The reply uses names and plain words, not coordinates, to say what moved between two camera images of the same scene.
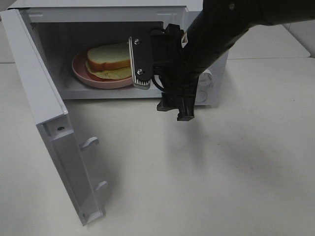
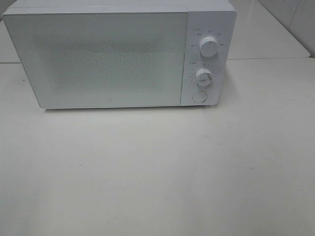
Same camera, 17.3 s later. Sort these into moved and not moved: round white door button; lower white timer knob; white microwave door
Moved: white microwave door
Not moved: lower white timer knob; round white door button
